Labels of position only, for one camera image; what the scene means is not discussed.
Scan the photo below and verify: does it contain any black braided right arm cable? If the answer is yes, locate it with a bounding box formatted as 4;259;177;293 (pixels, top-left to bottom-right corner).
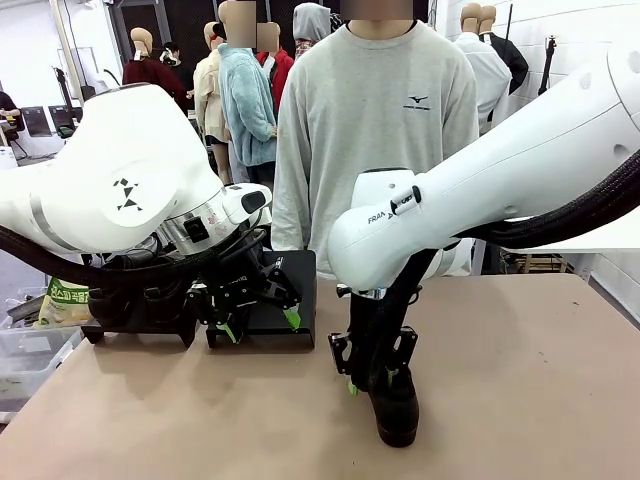
348;148;640;397

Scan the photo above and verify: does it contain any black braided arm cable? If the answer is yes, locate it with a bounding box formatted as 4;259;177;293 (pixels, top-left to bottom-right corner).
348;148;640;397
0;223;222;302

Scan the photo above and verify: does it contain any mannequin in beige jacket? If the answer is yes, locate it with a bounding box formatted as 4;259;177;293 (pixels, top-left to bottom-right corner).
192;21;232;185

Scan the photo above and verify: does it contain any mannequin in maroon sweater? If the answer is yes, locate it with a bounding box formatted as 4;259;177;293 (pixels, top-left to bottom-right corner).
121;26;190;104

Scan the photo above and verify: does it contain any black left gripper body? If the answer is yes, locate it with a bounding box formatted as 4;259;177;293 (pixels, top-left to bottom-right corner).
199;243;282;310

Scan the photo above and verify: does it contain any black tripod stand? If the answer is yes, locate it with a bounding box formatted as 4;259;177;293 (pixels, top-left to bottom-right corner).
536;34;559;97

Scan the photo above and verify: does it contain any figure in grey hoodie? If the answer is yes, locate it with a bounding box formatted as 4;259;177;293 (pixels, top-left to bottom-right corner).
291;1;335;62

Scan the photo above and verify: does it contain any mannequin in red jacket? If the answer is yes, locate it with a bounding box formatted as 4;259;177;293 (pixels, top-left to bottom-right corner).
256;21;297;117

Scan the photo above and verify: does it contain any background person with headset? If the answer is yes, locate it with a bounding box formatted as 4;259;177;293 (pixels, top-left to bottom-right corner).
158;42;190;92

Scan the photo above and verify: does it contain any seated background person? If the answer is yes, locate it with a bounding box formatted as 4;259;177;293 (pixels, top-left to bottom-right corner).
0;89;25;147

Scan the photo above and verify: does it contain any small black leather shoe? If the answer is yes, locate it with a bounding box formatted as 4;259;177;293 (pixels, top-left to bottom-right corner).
366;366;421;449

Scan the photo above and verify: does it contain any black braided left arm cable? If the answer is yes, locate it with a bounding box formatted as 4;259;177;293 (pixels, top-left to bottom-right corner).
0;223;222;302

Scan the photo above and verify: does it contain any mannequin in black garment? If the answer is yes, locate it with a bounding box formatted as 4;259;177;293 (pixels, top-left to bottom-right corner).
479;4;530;97

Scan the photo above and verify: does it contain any person's right forearm grey sleeve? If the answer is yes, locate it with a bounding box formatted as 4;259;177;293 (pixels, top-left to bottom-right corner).
271;164;315;252

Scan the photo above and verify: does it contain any clear plastic storage bin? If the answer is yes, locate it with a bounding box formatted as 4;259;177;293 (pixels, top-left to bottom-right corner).
0;318;86;424

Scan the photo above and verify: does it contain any mannequin in white shirt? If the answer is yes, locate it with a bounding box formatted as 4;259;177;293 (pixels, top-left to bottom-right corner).
451;2;514;137

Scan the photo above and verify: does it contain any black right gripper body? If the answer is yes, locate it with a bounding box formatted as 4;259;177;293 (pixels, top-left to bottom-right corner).
347;292;411;346

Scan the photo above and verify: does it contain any green white snack bag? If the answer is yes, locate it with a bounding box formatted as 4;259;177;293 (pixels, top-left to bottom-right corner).
32;273;92;330

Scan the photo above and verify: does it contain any black shoe stand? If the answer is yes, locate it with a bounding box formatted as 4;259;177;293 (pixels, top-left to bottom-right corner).
80;320;200;349
204;249;318;351

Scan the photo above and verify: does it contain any person in grey sweatshirt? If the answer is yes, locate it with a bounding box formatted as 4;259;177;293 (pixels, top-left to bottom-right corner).
271;18;482;281

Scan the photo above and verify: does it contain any white side table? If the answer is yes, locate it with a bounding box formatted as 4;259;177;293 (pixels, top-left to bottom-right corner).
463;213;640;282

